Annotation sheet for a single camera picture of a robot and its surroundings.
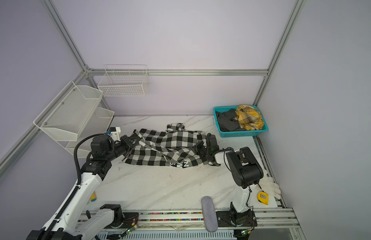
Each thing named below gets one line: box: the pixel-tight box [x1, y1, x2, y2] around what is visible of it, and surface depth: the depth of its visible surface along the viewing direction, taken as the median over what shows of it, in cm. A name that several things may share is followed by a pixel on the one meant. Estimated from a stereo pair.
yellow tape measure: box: [257, 191, 269, 205], surface depth 80 cm
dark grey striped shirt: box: [215, 108, 246, 132], surface depth 106 cm
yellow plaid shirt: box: [234, 104, 264, 131], surface depth 106 cm
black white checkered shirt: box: [122, 123, 221, 169], surface depth 97 cm
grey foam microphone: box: [201, 196, 219, 233], surface depth 75 cm
